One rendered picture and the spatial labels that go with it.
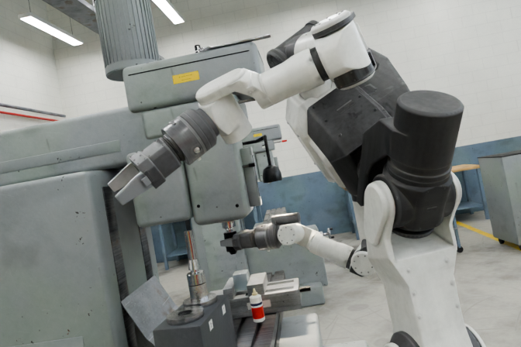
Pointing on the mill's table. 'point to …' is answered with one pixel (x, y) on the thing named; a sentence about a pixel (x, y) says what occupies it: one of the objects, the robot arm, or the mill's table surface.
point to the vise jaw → (257, 281)
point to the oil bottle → (257, 307)
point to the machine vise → (274, 299)
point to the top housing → (185, 76)
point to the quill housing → (219, 185)
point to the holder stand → (198, 324)
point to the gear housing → (153, 123)
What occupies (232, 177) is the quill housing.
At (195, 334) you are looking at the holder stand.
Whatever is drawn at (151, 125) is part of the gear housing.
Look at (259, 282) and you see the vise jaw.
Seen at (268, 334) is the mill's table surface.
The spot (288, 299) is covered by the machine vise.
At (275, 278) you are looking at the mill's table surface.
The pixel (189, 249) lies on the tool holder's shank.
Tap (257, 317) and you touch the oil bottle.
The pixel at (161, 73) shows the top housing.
